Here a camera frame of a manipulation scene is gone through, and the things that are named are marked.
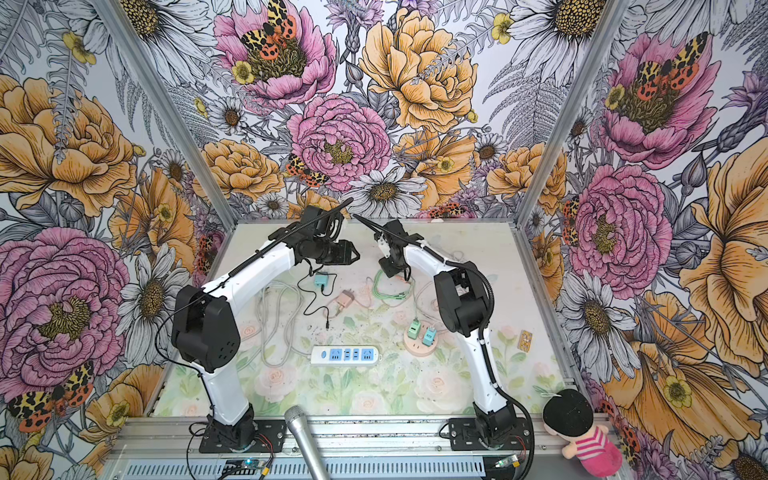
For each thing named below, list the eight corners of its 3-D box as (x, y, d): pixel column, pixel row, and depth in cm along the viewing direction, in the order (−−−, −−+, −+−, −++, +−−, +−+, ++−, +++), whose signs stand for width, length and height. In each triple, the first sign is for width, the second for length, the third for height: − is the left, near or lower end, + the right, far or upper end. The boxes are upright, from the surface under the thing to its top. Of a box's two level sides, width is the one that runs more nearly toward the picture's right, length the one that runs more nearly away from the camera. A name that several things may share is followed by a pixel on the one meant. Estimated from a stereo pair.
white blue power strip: (311, 366, 87) (309, 362, 85) (314, 351, 90) (311, 346, 88) (378, 367, 88) (377, 362, 85) (378, 351, 91) (378, 346, 88)
